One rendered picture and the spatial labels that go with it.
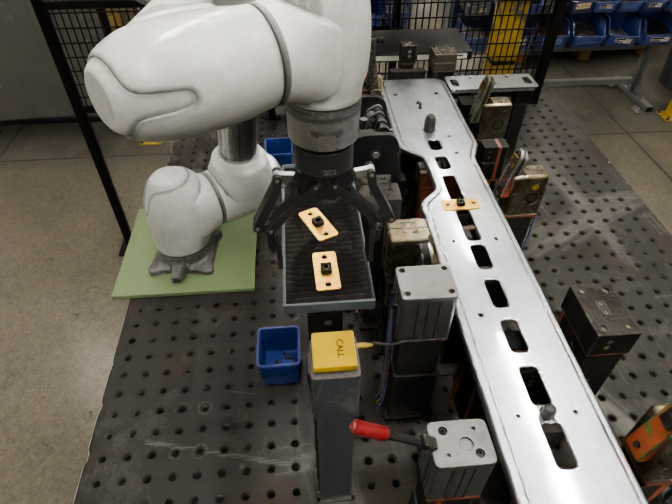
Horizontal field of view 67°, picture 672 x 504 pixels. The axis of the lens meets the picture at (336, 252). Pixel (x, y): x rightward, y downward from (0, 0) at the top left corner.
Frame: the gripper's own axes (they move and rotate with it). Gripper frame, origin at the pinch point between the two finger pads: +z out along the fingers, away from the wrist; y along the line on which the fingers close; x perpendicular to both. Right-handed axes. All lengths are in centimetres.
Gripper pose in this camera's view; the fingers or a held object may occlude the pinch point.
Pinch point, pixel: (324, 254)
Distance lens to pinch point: 77.0
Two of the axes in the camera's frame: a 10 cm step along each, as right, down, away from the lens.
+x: -1.2, -6.9, 7.2
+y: 9.9, -0.8, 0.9
